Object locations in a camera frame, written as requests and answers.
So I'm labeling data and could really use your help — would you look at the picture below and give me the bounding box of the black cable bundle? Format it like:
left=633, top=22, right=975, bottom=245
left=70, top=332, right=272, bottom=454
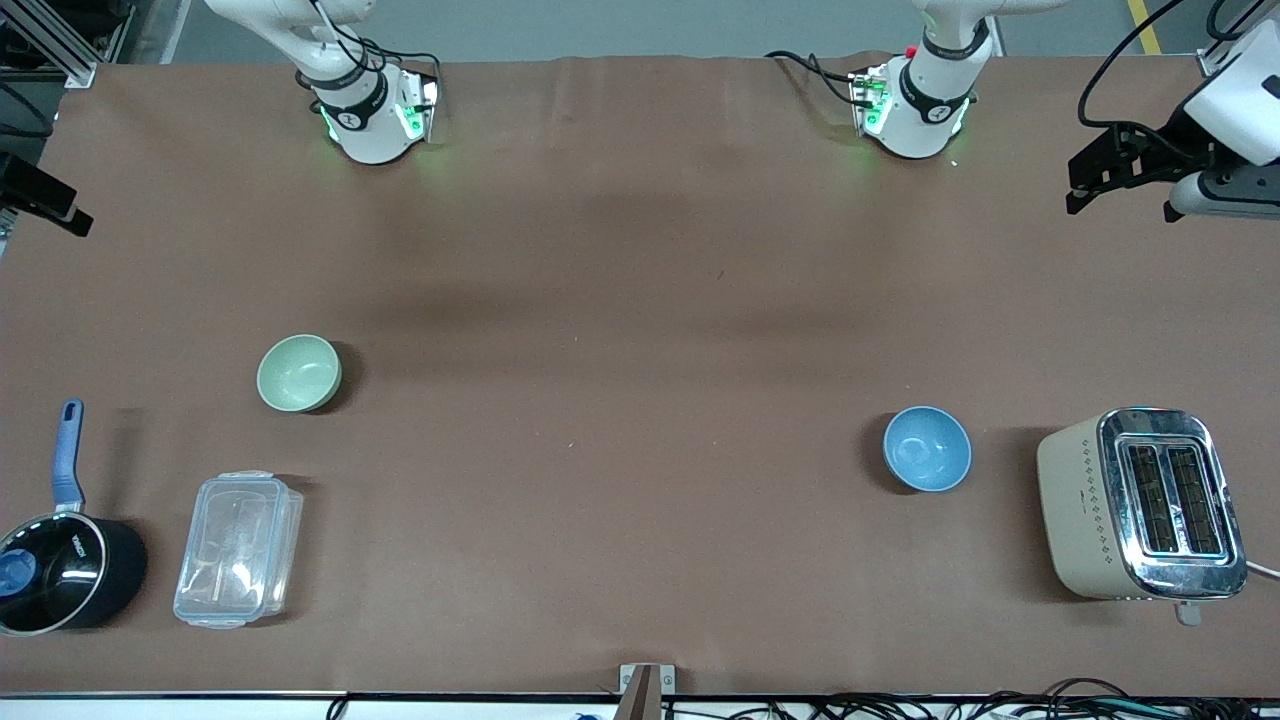
left=800, top=678, right=1280, bottom=720

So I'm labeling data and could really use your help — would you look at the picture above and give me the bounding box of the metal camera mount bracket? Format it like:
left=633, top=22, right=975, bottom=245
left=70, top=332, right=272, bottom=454
left=618, top=663, right=677, bottom=720

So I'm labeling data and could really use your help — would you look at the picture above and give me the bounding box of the beige chrome toaster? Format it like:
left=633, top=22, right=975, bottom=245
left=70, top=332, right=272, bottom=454
left=1036, top=406, right=1249, bottom=628

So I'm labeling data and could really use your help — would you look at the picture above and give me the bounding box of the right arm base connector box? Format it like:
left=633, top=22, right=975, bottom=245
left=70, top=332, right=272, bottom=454
left=397, top=70, right=443, bottom=144

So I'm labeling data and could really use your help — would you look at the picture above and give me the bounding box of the green bowl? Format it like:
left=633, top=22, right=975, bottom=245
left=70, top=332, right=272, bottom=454
left=256, top=334, right=343, bottom=413

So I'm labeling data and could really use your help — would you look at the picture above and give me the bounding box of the black pot with blue handle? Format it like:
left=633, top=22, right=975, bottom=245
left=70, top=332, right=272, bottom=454
left=0, top=399, right=149, bottom=637

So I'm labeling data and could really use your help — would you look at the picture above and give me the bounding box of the brown table cloth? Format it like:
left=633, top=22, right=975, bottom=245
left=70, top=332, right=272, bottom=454
left=0, top=50, right=1280, bottom=698

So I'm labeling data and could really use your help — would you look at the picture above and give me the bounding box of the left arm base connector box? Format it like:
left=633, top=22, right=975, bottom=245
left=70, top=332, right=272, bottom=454
left=848, top=62, right=893, bottom=137

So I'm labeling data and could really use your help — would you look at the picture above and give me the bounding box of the black left base cable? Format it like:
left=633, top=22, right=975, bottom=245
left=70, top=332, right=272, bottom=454
left=765, top=50, right=863, bottom=107

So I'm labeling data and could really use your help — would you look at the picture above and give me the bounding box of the clear plastic food container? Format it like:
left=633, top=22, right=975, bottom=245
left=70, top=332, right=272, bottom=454
left=173, top=470, right=305, bottom=631

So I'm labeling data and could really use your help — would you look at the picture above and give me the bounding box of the glass lid with blue knob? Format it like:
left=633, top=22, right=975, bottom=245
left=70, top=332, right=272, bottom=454
left=0, top=514, right=107, bottom=634

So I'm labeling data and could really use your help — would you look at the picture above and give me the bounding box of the aluminium frame profile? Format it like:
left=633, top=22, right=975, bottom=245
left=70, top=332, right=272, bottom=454
left=1197, top=0, right=1280, bottom=79
left=0, top=0, right=99, bottom=89

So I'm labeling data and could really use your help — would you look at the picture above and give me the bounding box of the blue bowl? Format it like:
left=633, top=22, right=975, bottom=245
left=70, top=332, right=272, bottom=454
left=882, top=405, right=973, bottom=493

